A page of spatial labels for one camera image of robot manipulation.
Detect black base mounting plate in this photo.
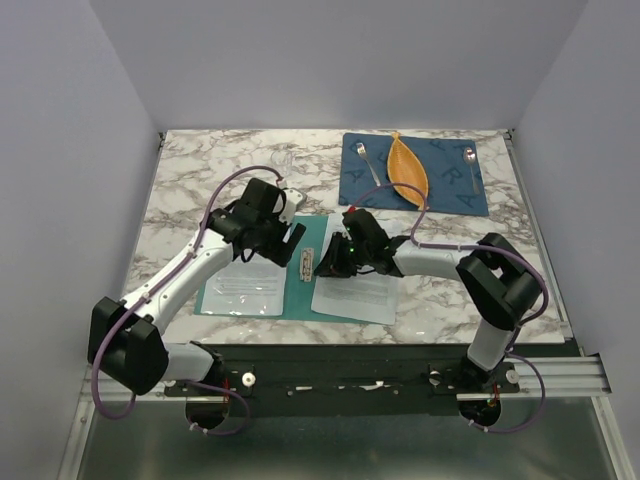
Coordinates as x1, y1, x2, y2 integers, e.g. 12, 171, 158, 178
165, 345, 520, 429

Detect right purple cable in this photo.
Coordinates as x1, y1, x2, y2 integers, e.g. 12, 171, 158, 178
349, 182, 550, 434

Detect teal green folder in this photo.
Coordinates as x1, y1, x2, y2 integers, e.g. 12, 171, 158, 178
192, 214, 397, 326

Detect white printed paper files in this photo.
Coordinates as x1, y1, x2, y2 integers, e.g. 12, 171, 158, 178
311, 213, 399, 325

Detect blue placemat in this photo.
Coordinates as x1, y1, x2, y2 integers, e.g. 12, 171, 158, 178
338, 132, 489, 217

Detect purple cable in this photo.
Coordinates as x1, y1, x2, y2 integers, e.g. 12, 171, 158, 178
349, 182, 550, 434
91, 165, 251, 436

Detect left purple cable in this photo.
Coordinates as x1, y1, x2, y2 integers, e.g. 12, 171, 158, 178
91, 165, 251, 436

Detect silver fork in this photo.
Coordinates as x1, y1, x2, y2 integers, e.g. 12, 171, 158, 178
356, 142, 381, 186

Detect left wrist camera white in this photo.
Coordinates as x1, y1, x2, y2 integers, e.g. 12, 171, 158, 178
279, 188, 307, 224

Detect silver folder clip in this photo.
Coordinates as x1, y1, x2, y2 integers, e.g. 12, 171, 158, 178
299, 247, 315, 283

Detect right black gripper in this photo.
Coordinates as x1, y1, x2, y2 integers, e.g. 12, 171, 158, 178
313, 231, 371, 279

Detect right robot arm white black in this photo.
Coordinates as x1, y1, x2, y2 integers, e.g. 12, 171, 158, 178
314, 207, 549, 392

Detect silver spoon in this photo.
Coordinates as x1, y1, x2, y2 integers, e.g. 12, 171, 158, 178
463, 147, 481, 195

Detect clear drinking glass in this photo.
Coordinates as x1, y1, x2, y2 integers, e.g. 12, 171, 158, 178
271, 149, 295, 178

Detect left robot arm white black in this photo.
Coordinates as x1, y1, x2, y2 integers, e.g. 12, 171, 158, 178
87, 178, 306, 396

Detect orange leaf-shaped dish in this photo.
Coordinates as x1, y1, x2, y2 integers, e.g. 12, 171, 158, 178
387, 132, 429, 210

